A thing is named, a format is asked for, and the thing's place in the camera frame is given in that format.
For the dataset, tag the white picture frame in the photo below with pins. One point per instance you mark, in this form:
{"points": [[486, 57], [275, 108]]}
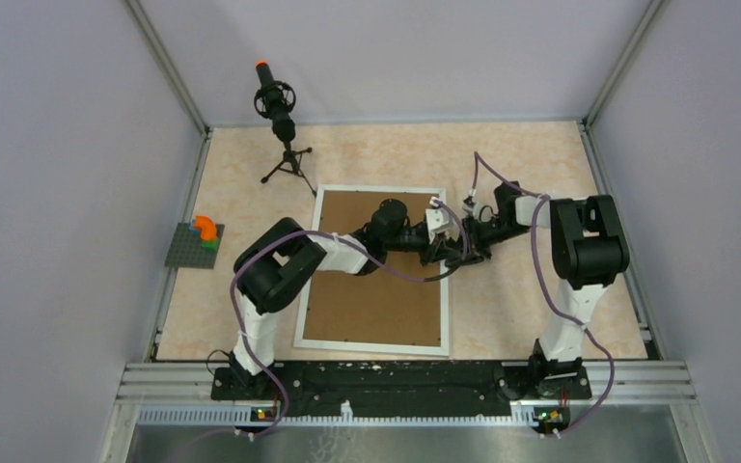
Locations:
{"points": [[408, 268]]}

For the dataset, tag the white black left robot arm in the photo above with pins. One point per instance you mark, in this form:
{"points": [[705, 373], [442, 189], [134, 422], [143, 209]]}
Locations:
{"points": [[272, 272]]}

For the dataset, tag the green toy block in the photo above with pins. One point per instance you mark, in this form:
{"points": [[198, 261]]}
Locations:
{"points": [[211, 245]]}

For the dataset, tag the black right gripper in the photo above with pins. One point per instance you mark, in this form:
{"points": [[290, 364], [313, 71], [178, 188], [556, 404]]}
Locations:
{"points": [[480, 252]]}

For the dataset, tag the grey lego baseplate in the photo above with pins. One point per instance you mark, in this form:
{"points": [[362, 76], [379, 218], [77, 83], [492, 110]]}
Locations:
{"points": [[185, 250]]}

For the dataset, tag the black microphone orange tip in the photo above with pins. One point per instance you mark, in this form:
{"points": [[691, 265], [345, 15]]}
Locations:
{"points": [[274, 101]]}

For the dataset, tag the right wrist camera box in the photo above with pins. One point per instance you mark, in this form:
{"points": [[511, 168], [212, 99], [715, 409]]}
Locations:
{"points": [[471, 206]]}

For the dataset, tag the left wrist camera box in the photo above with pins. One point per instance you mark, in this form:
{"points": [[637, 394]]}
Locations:
{"points": [[437, 219]]}

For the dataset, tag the brown frame backing board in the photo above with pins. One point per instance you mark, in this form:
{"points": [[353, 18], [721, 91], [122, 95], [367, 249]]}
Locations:
{"points": [[379, 308]]}

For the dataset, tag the orange curved toy block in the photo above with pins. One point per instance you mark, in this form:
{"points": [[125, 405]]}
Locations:
{"points": [[206, 227]]}

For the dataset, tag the black microphone tripod stand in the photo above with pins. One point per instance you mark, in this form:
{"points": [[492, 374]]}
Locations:
{"points": [[291, 164]]}

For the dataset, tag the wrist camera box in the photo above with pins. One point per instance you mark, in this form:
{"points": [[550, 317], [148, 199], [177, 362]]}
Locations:
{"points": [[471, 206], [437, 219]]}

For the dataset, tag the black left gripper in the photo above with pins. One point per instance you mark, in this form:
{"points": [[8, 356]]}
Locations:
{"points": [[442, 250]]}

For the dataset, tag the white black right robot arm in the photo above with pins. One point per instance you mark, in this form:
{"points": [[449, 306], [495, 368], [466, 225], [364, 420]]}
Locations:
{"points": [[588, 251]]}

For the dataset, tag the aluminium front rail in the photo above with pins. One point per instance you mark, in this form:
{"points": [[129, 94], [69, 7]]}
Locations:
{"points": [[640, 411]]}

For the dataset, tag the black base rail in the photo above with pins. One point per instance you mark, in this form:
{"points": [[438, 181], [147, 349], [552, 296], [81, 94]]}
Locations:
{"points": [[396, 389]]}

